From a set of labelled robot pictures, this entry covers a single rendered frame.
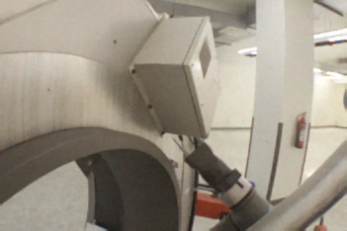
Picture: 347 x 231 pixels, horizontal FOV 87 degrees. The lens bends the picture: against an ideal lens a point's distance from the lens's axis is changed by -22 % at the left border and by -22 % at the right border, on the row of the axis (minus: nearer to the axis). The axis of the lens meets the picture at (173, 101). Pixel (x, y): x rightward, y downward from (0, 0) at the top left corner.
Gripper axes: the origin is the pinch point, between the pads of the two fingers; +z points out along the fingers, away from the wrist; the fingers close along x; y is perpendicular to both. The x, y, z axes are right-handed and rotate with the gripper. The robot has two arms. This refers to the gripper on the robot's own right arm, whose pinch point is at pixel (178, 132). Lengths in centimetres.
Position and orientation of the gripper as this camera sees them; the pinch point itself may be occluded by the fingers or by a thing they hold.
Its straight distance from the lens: 63.2
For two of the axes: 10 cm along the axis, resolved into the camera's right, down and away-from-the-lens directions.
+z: -6.8, -6.7, 2.8
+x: 7.3, -6.1, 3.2
